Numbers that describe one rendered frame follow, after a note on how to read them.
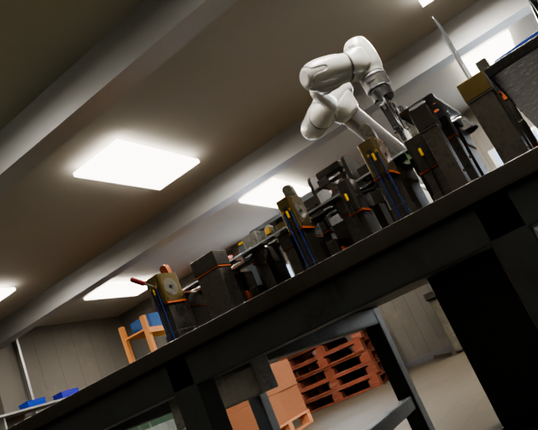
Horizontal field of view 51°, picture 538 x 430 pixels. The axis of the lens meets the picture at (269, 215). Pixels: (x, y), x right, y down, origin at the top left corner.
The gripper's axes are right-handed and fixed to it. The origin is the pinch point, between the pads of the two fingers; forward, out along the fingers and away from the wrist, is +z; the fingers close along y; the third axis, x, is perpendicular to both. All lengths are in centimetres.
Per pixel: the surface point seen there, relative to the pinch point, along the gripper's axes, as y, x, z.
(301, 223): 21.6, -38.0, 11.5
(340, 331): -25, -66, 45
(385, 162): 24.6, -2.9, 9.8
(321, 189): -20.3, -44.1, -8.0
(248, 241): -12, -81, -3
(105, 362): -532, -806, -114
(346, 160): -15.3, -27.5, -10.9
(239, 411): -273, -335, 60
